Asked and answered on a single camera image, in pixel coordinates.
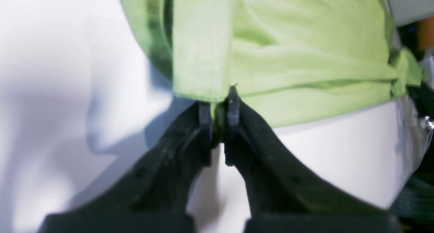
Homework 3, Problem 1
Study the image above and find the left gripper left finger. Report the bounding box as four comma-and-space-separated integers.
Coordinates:
39, 102, 212, 233

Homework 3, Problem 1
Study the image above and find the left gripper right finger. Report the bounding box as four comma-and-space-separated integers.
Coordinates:
223, 86, 402, 233

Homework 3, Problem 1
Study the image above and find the green t-shirt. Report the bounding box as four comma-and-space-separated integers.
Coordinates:
120, 0, 427, 128

